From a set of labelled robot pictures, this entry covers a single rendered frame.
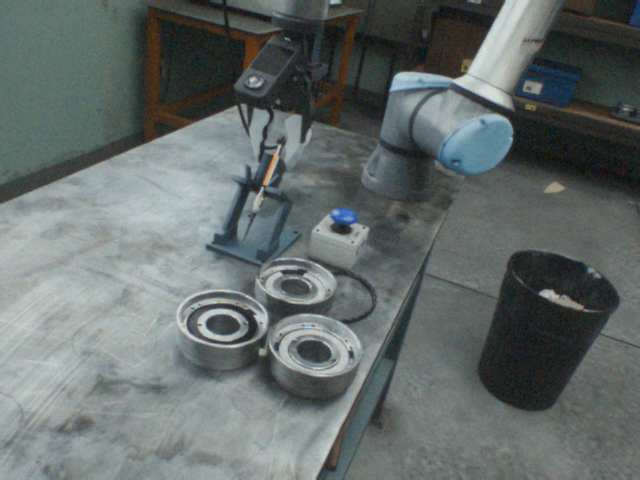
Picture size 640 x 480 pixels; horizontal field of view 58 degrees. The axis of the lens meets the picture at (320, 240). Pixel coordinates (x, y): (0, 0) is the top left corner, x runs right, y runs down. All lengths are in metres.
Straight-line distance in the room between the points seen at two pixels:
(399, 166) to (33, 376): 0.74
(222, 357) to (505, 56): 0.65
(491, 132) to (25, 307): 0.72
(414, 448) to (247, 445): 1.19
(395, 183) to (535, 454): 1.06
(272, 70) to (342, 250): 0.27
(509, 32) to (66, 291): 0.75
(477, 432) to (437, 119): 1.12
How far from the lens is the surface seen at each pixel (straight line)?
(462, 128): 0.97
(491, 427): 1.91
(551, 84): 4.10
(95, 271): 0.81
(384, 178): 1.12
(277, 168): 0.85
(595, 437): 2.08
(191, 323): 0.67
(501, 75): 1.00
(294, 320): 0.68
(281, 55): 0.79
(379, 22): 4.48
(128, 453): 0.58
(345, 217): 0.85
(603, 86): 4.61
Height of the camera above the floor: 1.25
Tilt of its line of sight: 29 degrees down
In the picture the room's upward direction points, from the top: 11 degrees clockwise
